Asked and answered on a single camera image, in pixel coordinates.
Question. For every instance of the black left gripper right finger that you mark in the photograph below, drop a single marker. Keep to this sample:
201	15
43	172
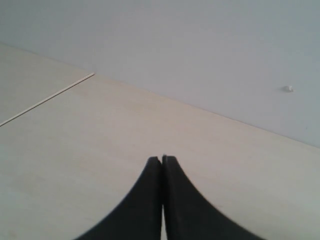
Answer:
188	215

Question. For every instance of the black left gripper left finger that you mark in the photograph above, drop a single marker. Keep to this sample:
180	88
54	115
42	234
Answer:
139	215

